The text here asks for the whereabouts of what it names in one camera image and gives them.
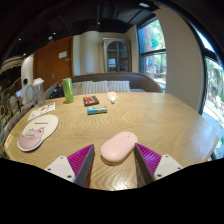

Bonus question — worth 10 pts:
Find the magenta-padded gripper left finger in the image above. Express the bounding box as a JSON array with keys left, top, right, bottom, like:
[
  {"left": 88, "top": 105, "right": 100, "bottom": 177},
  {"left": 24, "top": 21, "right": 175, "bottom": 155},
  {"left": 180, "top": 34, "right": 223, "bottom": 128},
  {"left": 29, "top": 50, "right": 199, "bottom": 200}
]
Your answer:
[{"left": 44, "top": 143, "right": 96, "bottom": 188}]

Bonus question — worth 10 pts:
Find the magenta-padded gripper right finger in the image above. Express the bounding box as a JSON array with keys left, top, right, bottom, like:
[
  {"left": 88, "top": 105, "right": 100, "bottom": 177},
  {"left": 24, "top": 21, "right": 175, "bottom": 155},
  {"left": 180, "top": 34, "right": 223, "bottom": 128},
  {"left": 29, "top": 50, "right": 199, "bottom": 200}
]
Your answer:
[{"left": 134, "top": 143, "right": 184, "bottom": 188}]

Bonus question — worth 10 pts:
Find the pink computer mouse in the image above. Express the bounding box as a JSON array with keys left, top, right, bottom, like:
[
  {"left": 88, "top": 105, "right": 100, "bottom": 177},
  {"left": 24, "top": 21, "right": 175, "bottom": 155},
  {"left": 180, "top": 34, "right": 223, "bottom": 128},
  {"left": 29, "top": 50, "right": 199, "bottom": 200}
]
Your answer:
[{"left": 100, "top": 131, "right": 139, "bottom": 165}]

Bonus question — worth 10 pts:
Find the yellow sticker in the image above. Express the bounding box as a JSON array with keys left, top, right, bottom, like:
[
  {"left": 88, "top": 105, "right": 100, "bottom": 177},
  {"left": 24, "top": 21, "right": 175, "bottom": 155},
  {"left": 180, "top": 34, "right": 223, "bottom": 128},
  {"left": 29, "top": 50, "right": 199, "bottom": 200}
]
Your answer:
[{"left": 4, "top": 133, "right": 14, "bottom": 149}]

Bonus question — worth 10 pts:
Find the white sticker sheet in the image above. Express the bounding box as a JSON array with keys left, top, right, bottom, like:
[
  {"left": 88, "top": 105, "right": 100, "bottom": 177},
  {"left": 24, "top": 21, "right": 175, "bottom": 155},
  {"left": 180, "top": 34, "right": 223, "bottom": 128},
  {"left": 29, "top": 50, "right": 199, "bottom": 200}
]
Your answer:
[{"left": 27, "top": 102, "right": 56, "bottom": 121}]

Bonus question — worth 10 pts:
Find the small green-blue pack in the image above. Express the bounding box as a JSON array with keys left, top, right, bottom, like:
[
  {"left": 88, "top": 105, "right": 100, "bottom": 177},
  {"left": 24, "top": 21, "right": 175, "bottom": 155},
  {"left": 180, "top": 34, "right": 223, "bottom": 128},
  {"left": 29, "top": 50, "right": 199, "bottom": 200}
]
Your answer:
[{"left": 86, "top": 106, "right": 108, "bottom": 116}]

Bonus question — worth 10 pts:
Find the black box with red print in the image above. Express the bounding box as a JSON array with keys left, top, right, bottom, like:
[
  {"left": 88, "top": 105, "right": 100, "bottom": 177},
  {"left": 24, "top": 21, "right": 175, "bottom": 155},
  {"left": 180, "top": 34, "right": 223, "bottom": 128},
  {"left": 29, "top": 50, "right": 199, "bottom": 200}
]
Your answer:
[{"left": 82, "top": 95, "right": 100, "bottom": 107}]

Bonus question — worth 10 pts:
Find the black bag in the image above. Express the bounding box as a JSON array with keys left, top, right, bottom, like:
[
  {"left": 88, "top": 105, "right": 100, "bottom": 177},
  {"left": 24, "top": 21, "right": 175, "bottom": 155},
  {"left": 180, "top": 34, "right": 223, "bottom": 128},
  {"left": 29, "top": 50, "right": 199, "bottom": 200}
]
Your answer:
[{"left": 49, "top": 81, "right": 66, "bottom": 100}]

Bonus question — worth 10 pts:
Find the clear shaker bottle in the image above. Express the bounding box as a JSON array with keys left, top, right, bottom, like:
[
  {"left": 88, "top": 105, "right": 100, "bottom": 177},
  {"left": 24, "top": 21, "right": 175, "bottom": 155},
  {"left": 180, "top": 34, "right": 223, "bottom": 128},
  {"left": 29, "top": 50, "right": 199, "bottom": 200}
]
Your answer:
[{"left": 32, "top": 77, "right": 46, "bottom": 107}]

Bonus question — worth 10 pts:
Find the green drink can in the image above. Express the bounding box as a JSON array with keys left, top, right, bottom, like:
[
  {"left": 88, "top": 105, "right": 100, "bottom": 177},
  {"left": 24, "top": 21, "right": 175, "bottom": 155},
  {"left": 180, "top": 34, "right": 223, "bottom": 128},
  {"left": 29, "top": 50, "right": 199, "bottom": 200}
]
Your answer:
[{"left": 61, "top": 77, "right": 75, "bottom": 104}]

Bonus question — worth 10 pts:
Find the person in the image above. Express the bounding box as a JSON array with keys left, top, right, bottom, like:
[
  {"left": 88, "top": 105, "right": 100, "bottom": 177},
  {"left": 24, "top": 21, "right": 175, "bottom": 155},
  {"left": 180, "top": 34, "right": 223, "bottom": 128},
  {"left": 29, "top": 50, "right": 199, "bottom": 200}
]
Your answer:
[{"left": 20, "top": 78, "right": 34, "bottom": 107}]

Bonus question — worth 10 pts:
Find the striped cushion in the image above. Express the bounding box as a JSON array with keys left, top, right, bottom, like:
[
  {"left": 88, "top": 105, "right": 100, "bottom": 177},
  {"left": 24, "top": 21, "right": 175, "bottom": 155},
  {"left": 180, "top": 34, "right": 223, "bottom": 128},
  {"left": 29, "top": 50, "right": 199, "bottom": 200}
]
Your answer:
[
  {"left": 81, "top": 80, "right": 109, "bottom": 95},
  {"left": 72, "top": 81, "right": 84, "bottom": 96},
  {"left": 107, "top": 80, "right": 132, "bottom": 93}
]

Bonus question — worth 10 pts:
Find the large side window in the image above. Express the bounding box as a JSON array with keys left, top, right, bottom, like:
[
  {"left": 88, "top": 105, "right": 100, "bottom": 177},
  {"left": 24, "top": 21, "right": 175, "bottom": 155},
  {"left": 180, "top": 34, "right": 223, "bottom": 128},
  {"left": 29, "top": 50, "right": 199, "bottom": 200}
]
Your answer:
[{"left": 196, "top": 29, "right": 224, "bottom": 158}]

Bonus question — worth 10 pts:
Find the brown curved sofa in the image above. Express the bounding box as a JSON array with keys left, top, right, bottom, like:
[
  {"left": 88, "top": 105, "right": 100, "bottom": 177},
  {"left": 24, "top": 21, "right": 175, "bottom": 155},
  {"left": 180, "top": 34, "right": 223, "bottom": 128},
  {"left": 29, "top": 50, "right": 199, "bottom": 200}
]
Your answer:
[{"left": 44, "top": 71, "right": 163, "bottom": 100}]

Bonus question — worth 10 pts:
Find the white wrapped packet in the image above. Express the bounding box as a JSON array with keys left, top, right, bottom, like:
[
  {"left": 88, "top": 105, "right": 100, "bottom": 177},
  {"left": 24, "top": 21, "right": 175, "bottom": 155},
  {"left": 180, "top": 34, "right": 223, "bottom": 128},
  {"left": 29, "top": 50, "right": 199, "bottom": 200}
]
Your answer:
[{"left": 106, "top": 91, "right": 119, "bottom": 105}]

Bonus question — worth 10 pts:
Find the wooden door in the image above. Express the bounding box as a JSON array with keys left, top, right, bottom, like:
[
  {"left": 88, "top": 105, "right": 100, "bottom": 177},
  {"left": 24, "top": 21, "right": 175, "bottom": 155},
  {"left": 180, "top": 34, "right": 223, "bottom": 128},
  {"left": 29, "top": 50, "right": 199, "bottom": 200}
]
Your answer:
[{"left": 34, "top": 36, "right": 74, "bottom": 91}]

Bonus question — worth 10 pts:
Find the dark-framed window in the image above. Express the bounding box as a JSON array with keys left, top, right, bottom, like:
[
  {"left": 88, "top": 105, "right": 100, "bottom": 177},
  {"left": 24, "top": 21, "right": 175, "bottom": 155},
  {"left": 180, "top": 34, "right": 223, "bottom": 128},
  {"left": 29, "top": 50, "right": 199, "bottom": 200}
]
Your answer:
[{"left": 137, "top": 18, "right": 167, "bottom": 93}]

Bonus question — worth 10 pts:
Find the glass-door cabinet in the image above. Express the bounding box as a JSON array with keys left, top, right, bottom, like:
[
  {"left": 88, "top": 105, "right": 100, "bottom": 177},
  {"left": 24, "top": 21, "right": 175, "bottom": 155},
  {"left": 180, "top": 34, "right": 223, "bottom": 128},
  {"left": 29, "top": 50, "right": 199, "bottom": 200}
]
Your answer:
[{"left": 102, "top": 37, "right": 132, "bottom": 74}]

